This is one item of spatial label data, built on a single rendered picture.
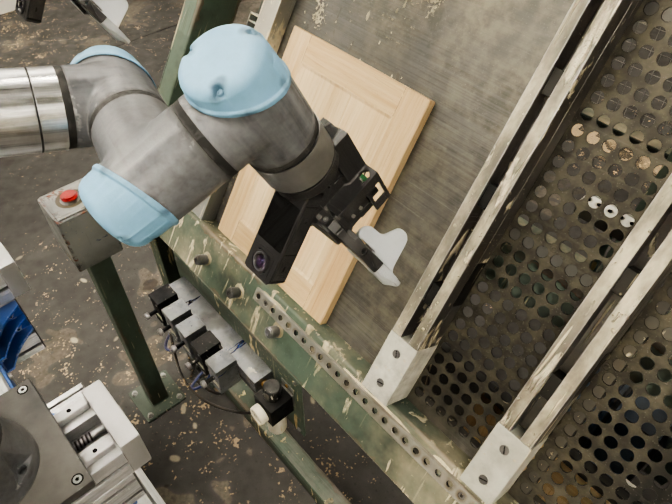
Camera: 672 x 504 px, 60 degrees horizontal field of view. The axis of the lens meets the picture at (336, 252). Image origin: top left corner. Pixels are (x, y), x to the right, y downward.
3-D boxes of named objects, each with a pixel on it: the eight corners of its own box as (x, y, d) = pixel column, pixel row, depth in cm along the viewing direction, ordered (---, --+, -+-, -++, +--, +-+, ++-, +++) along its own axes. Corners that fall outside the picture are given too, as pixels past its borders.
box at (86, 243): (61, 249, 152) (35, 197, 139) (104, 228, 157) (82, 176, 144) (81, 275, 146) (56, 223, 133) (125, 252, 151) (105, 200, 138)
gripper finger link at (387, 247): (435, 260, 67) (384, 207, 63) (402, 299, 67) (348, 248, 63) (422, 254, 70) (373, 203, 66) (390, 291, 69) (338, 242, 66)
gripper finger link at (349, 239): (389, 266, 63) (335, 213, 60) (380, 276, 63) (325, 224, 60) (372, 256, 68) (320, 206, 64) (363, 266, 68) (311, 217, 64)
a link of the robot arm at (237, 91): (150, 66, 45) (235, -4, 45) (222, 143, 55) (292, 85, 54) (190, 124, 41) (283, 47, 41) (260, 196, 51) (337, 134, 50)
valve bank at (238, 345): (145, 336, 155) (120, 278, 137) (191, 308, 161) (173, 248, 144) (256, 476, 129) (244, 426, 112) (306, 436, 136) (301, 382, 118)
